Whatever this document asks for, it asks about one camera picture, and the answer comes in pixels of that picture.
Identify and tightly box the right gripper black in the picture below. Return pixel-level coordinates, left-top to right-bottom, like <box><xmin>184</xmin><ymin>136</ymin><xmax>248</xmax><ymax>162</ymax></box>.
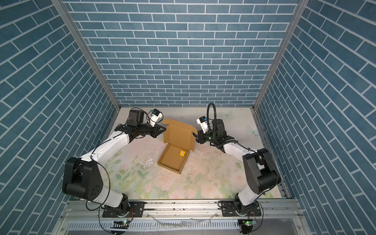
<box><xmin>190</xmin><ymin>129</ymin><xmax>218</xmax><ymax>145</ymax></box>

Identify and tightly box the brown cardboard paper box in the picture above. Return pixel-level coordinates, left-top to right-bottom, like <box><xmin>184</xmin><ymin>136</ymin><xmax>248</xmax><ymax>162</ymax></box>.
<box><xmin>158</xmin><ymin>119</ymin><xmax>197</xmax><ymax>174</ymax></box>

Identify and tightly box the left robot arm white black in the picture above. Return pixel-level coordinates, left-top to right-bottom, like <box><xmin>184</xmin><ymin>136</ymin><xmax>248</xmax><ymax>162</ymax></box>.
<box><xmin>62</xmin><ymin>108</ymin><xmax>166</xmax><ymax>217</ymax></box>

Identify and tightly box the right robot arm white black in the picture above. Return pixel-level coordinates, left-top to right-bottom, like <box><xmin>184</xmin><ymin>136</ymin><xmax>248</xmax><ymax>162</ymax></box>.
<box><xmin>194</xmin><ymin>116</ymin><xmax>281</xmax><ymax>215</ymax></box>

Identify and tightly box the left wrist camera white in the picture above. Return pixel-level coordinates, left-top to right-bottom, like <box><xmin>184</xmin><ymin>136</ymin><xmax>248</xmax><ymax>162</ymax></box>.
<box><xmin>150</xmin><ymin>109</ymin><xmax>164</xmax><ymax>127</ymax></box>

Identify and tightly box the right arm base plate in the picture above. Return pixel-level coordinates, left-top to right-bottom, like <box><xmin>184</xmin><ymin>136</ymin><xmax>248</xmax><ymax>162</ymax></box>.
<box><xmin>217</xmin><ymin>200</ymin><xmax>261</xmax><ymax>217</ymax></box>

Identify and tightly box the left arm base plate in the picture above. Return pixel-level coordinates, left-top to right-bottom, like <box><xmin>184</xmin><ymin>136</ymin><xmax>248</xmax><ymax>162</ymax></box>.
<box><xmin>102</xmin><ymin>201</ymin><xmax>146</xmax><ymax>218</ymax></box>

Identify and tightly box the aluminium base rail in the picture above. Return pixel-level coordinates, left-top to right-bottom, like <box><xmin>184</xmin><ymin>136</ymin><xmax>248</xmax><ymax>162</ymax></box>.
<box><xmin>53</xmin><ymin>198</ymin><xmax>310</xmax><ymax>235</ymax></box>

